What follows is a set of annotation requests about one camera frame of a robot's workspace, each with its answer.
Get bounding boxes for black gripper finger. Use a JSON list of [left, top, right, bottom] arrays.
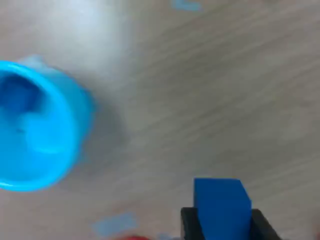
[[180, 206, 205, 240], [251, 208, 282, 240]]

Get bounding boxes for small blue cube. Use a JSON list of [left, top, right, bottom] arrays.
[[193, 177, 253, 240]]

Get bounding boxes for red plastic cup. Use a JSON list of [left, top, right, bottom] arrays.
[[122, 234, 151, 240]]

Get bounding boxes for small blue tape piece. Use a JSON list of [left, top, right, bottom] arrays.
[[91, 211, 138, 237], [172, 0, 203, 12]]

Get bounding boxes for blue plastic cup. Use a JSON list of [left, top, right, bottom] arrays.
[[0, 59, 97, 193]]

